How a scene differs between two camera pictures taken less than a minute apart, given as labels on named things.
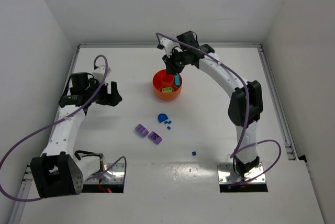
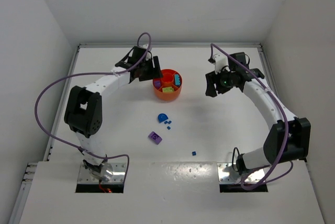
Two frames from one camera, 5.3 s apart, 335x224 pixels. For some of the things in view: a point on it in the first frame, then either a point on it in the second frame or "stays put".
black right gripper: x=172 y=63 to x=214 y=82
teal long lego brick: x=177 y=81 stays put
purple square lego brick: x=155 y=137 stays put
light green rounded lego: x=167 y=89 stays put
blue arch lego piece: x=162 y=117 stays put
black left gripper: x=105 y=96 to x=147 y=69
